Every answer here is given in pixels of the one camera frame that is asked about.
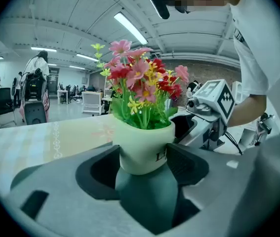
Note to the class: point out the ceiling light tube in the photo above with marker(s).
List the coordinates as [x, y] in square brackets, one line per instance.
[43, 49]
[86, 57]
[130, 27]

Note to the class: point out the pink checked tablecloth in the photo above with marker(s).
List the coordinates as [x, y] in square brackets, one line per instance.
[31, 142]

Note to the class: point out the black and white toy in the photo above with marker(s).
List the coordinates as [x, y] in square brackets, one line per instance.
[194, 86]

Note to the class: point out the white office chair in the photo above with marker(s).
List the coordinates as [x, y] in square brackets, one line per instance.
[91, 102]

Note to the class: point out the black double door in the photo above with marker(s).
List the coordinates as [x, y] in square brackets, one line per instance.
[53, 80]

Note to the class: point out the flower pot with colourful flowers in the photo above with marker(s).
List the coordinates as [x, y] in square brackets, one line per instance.
[142, 152]

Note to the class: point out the row of black office chairs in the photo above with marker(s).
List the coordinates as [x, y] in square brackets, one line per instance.
[75, 91]

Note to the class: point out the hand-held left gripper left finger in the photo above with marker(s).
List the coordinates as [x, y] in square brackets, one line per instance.
[55, 194]

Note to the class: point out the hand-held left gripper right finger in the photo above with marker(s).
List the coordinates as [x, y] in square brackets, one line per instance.
[216, 181]

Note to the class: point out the person's white shirt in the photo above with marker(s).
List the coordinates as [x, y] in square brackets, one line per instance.
[265, 46]

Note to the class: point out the black head camera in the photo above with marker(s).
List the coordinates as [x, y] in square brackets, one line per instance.
[158, 1]

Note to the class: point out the grey shell rig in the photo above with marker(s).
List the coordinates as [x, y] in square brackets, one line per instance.
[34, 107]

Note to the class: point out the person's right forearm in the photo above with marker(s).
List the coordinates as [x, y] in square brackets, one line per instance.
[248, 110]

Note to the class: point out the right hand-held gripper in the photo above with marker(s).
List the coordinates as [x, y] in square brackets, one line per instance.
[218, 100]

